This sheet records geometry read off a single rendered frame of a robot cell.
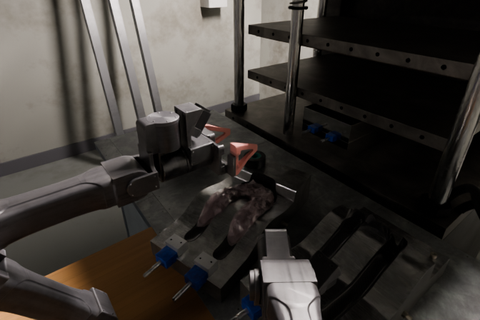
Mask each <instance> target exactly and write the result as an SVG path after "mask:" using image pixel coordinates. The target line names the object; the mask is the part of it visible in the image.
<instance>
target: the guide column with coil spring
mask: <svg viewBox="0 0 480 320"><path fill-rule="evenodd" d="M294 1H305V0H292V2H294ZM292 6H305V3H301V4H292ZM303 21H304V10H291V26H290V37H289V56H288V66H287V76H286V96H285V106H284V125H283V134H284V135H288V136H290V135H292V134H293V132H294V117H295V108H296V93H297V85H298V76H299V61H300V53H301V38H302V29H303Z"/></svg>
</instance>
